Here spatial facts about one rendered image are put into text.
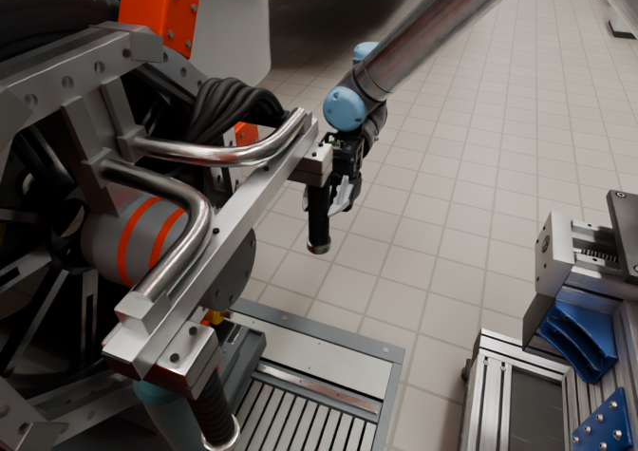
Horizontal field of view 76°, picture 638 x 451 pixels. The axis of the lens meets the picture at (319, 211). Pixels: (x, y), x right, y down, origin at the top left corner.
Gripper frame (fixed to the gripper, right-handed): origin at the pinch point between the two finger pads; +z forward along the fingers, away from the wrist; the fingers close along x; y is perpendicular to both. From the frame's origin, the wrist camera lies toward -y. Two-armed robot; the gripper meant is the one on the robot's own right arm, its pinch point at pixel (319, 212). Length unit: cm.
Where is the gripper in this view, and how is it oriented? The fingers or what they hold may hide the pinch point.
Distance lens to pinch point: 67.7
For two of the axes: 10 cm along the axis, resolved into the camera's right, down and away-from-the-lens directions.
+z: -3.5, 6.1, -7.1
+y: 0.0, -7.6, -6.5
